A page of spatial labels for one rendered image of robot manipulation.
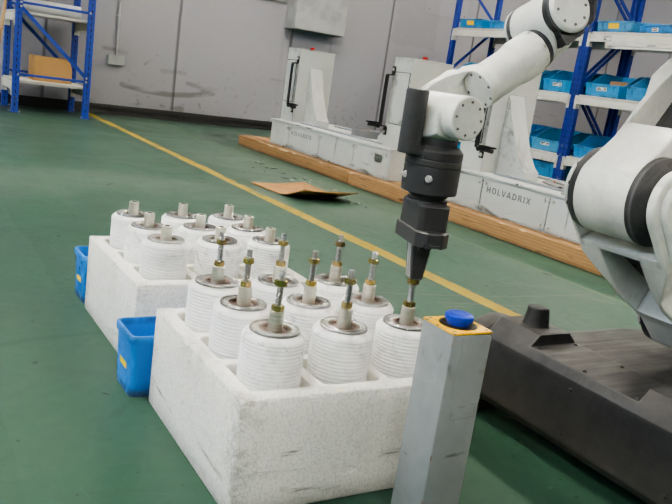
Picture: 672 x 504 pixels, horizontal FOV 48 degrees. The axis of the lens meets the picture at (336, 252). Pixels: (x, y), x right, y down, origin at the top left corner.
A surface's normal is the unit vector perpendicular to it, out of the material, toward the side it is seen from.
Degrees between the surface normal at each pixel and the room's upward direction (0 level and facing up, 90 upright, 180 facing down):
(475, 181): 90
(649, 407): 45
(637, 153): 41
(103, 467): 0
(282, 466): 90
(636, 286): 90
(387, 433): 90
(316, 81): 67
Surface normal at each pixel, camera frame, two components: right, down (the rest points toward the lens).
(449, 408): 0.49, 0.26
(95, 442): 0.14, -0.96
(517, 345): -0.51, -0.68
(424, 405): -0.86, -0.01
